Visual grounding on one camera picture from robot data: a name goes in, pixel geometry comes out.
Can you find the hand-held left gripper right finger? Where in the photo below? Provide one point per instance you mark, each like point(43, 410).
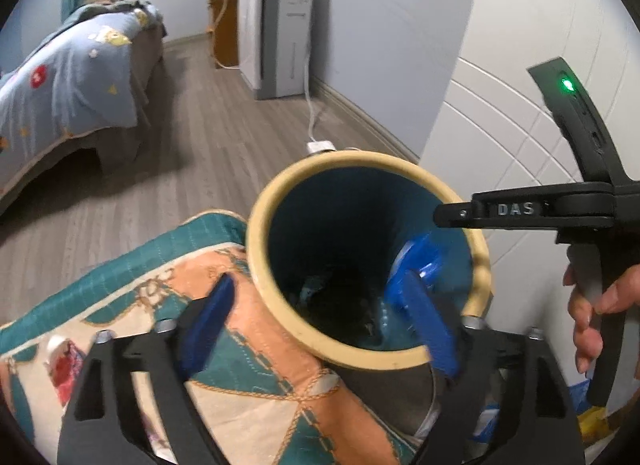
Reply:
point(432, 325)

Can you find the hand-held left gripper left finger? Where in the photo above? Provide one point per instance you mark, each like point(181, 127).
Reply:
point(207, 332)

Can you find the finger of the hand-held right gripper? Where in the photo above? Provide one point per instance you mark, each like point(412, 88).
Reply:
point(515, 209)

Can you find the blue plastic wrapper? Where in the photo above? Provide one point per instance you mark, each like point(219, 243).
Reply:
point(415, 257)

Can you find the blue bin with yellow rim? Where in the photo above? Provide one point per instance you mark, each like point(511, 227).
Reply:
point(325, 225)

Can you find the person's right hand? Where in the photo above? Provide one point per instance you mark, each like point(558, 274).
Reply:
point(582, 332)

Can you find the white panelled wardrobe door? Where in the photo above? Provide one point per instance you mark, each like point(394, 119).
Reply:
point(500, 120)

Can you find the patterned teal orange rug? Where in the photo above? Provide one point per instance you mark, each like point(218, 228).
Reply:
point(280, 415)

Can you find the red white snack packet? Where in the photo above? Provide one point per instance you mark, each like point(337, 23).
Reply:
point(62, 370)

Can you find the yellow packet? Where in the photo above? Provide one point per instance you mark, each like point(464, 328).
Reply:
point(595, 417)

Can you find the white power strip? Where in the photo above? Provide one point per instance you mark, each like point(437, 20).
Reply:
point(321, 147)

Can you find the brown bed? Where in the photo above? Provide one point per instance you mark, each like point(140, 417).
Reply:
point(150, 70)

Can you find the grey white air purifier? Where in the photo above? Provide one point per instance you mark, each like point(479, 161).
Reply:
point(280, 40)

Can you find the blue printed blanket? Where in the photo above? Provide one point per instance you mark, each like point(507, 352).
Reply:
point(65, 80)

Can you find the wooden cabinet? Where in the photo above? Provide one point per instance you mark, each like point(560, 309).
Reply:
point(225, 30)

